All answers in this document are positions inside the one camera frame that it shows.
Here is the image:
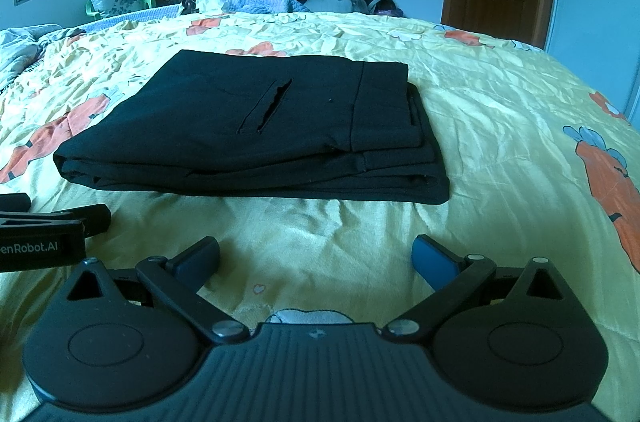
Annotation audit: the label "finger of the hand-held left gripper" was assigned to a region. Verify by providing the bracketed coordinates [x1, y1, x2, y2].
[0, 193, 32, 214]
[0, 203, 112, 239]

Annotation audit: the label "black pants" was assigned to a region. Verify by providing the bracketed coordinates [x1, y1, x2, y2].
[52, 49, 452, 206]

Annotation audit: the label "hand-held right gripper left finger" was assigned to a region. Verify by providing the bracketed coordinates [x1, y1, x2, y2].
[65, 236, 251, 345]

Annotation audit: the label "blue bed cover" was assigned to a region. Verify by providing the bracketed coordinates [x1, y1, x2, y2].
[84, 0, 307, 29]

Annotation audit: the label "green plastic chair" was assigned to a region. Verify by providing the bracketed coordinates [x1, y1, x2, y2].
[84, 0, 157, 22]

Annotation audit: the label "black and white cloth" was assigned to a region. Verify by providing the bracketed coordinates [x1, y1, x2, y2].
[180, 0, 227, 16]

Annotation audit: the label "zebra striped blanket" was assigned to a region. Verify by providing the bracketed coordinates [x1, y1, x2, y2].
[0, 61, 43, 96]

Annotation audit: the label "white quilt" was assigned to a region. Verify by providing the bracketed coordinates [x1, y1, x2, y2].
[0, 22, 87, 79]

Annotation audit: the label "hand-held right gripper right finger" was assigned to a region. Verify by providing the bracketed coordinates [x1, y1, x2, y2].
[382, 234, 572, 346]

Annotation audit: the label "yellow printed blanket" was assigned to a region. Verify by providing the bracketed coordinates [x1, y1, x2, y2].
[0, 10, 640, 353]

